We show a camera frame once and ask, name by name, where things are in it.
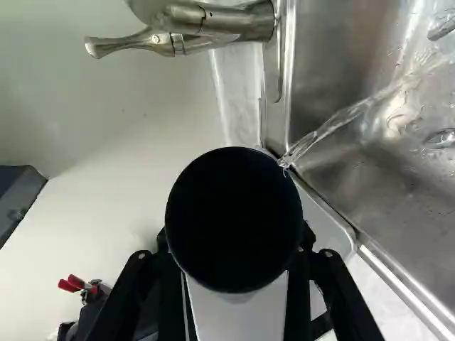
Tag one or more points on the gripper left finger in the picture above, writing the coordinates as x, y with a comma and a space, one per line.
136, 284

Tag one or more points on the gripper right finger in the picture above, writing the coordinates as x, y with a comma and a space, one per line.
330, 284

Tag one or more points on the white cup with black inside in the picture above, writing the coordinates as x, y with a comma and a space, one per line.
232, 220

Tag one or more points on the dark grey tray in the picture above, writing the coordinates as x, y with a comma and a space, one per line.
16, 202

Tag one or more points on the white counter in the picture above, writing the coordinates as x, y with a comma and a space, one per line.
89, 213

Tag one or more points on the stainless steel sink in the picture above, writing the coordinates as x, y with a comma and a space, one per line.
373, 106

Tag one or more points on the brushed steel tap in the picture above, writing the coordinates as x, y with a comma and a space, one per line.
199, 28

